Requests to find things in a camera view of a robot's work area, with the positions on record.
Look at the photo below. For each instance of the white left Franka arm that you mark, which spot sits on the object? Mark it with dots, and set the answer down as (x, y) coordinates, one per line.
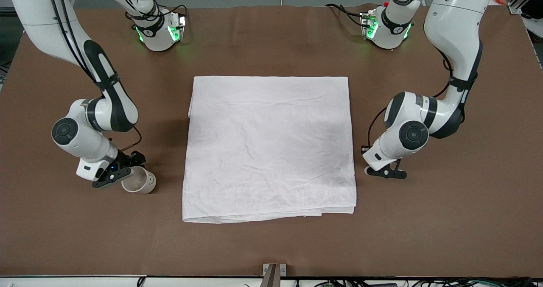
(449, 24)

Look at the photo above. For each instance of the grey metal bracket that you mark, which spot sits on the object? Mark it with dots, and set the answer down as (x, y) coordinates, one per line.
(271, 276)

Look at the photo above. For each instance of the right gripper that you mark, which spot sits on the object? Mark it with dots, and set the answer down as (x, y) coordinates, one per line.
(126, 158)

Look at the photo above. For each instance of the white folded cloth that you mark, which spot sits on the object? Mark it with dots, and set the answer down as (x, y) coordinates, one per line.
(271, 151)

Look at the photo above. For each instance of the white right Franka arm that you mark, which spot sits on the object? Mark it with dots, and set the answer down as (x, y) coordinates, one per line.
(85, 143)

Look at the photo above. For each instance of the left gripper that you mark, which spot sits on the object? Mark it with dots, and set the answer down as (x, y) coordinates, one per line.
(363, 151)

